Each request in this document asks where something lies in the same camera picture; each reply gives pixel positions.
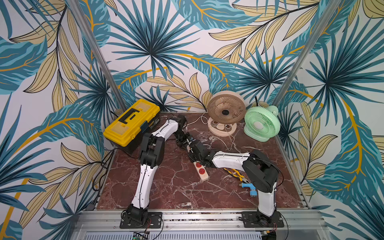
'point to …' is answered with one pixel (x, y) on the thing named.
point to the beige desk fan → (225, 108)
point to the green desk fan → (262, 123)
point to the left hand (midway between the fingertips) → (191, 147)
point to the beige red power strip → (201, 171)
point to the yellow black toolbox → (127, 130)
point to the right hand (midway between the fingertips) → (190, 150)
